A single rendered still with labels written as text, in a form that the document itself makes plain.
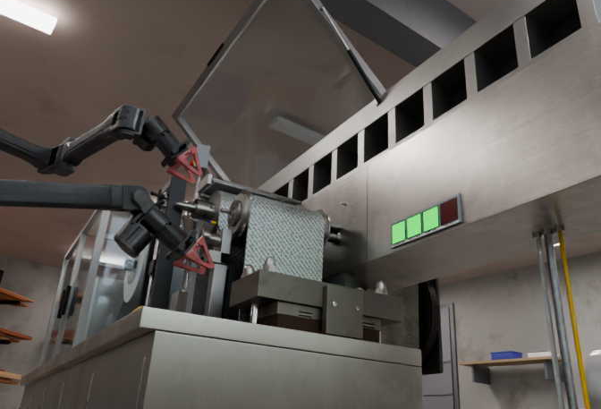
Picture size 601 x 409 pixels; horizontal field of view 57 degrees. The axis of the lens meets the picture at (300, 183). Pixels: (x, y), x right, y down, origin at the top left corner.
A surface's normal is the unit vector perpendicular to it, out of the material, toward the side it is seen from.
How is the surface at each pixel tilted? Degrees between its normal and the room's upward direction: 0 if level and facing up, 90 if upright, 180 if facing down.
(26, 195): 103
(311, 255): 90
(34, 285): 90
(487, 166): 90
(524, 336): 90
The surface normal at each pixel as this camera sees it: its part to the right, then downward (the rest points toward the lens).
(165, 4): -0.06, 0.91
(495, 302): -0.80, -0.29
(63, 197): 0.58, -0.07
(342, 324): 0.50, -0.33
